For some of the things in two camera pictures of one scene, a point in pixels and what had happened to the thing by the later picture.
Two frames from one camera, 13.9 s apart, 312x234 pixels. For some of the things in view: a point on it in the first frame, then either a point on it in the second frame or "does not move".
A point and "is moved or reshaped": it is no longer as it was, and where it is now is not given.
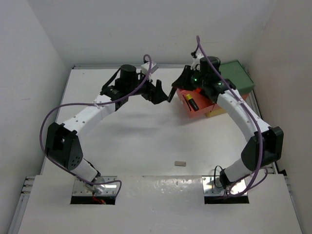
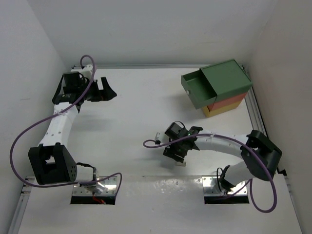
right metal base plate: [212, 186] does not move
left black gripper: [154, 93] to [105, 94]
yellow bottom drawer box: [216, 112] does not move
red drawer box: [194, 103] is moved or reshaped
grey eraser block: [180, 163] does not move
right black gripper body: [195, 80] to [176, 151]
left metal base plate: [81, 188] does not move
